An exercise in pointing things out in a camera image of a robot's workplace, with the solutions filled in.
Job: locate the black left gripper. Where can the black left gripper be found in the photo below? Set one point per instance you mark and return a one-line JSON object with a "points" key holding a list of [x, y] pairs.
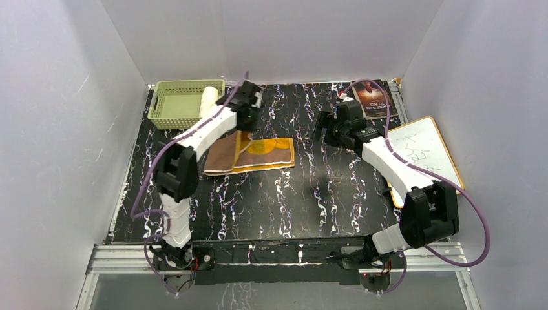
{"points": [[253, 126]]}

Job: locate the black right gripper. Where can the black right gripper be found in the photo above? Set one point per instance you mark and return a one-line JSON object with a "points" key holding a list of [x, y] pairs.
{"points": [[327, 120]]}

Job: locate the white towel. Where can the white towel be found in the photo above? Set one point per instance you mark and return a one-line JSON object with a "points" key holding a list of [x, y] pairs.
{"points": [[208, 100]]}

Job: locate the orange patterned towel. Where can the orange patterned towel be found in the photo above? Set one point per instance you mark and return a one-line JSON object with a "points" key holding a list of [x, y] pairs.
{"points": [[239, 153]]}

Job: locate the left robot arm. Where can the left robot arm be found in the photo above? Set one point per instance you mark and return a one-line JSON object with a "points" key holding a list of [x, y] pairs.
{"points": [[176, 175]]}

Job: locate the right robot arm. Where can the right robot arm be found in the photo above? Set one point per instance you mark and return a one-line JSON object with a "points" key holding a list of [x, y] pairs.
{"points": [[430, 211]]}

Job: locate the dark book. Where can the dark book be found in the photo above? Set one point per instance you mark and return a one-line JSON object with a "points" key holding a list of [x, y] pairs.
{"points": [[372, 99]]}

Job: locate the light green plastic basket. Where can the light green plastic basket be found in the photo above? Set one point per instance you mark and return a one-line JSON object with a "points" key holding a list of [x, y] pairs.
{"points": [[176, 104]]}

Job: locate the wood framed whiteboard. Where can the wood framed whiteboard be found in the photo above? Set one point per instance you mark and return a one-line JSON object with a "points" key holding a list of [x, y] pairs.
{"points": [[421, 143]]}

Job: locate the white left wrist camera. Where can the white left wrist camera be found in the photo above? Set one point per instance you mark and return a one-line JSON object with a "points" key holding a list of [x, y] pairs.
{"points": [[256, 100]]}

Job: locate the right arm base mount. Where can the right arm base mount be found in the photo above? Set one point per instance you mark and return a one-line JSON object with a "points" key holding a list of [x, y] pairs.
{"points": [[365, 257]]}

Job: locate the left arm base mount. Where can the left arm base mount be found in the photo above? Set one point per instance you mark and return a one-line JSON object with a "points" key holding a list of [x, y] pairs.
{"points": [[189, 258]]}

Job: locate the aluminium rail frame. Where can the aluminium rail frame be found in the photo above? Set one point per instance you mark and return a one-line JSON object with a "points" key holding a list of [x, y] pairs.
{"points": [[289, 275]]}

